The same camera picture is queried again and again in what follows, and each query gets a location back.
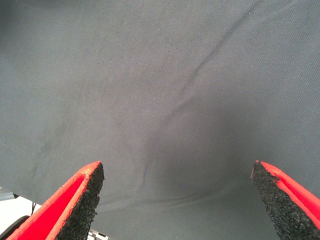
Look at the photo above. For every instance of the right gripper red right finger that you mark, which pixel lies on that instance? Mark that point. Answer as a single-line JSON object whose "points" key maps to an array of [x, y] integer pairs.
{"points": [[295, 212]]}

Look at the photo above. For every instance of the dark grey table cloth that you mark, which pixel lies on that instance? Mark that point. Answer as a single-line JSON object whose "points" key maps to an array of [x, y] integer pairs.
{"points": [[160, 75]]}

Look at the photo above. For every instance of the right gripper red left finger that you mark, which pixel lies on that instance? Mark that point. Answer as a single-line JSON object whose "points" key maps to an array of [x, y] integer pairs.
{"points": [[50, 220]]}

